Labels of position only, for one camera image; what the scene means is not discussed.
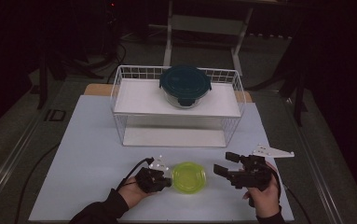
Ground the metal floor rail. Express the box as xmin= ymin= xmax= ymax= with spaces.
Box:
xmin=281 ymin=95 xmax=343 ymax=224
xmin=0 ymin=99 xmax=59 ymax=208

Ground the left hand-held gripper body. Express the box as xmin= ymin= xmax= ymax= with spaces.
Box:
xmin=134 ymin=154 xmax=171 ymax=194

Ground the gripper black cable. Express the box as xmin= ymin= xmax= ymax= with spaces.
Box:
xmin=281 ymin=182 xmax=305 ymax=224
xmin=116 ymin=157 xmax=155 ymax=191

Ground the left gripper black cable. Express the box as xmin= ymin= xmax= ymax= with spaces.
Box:
xmin=116 ymin=157 xmax=155 ymax=191

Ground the person's left hand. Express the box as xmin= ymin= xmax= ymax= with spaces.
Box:
xmin=117 ymin=175 xmax=154 ymax=210

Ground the thin black floor cable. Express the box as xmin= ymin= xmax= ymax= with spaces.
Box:
xmin=13 ymin=141 xmax=62 ymax=224

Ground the white wire shelf rack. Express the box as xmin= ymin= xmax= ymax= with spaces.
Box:
xmin=110 ymin=64 xmax=247 ymax=149

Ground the white table cover sheet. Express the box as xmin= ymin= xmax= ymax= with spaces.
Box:
xmin=28 ymin=94 xmax=295 ymax=222

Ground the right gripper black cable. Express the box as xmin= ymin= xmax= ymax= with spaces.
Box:
xmin=281 ymin=182 xmax=305 ymax=224

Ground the black stand leg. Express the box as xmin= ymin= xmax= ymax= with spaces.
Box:
xmin=278 ymin=69 xmax=309 ymax=127
xmin=37 ymin=50 xmax=67 ymax=110

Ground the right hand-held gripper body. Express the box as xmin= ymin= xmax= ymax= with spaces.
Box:
xmin=227 ymin=143 xmax=295 ymax=191

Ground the black floor cable bundle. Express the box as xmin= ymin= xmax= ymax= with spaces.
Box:
xmin=82 ymin=36 xmax=128 ymax=85

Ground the yellow-green plastic plate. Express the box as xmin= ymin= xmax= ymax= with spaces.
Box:
xmin=170 ymin=161 xmax=208 ymax=195

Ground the person's right hand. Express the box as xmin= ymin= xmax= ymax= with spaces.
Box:
xmin=242 ymin=162 xmax=282 ymax=219

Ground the white metal table frame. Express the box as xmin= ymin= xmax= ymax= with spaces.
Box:
xmin=147 ymin=0 xmax=255 ymax=77

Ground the dark round lidded food container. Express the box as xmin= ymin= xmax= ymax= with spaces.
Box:
xmin=158 ymin=63 xmax=213 ymax=110

